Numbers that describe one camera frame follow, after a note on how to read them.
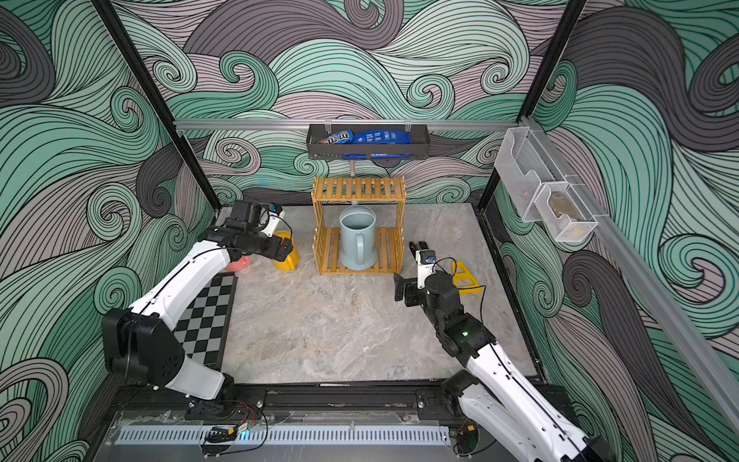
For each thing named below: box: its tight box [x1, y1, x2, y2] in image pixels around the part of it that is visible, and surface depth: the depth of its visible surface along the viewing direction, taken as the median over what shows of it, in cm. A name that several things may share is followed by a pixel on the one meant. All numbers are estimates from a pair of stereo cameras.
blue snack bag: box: [341, 128, 413, 159], surface depth 94 cm
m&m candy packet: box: [319, 128, 354, 145], surface depth 94 cm
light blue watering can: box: [338, 205, 379, 272], surface depth 89 cm
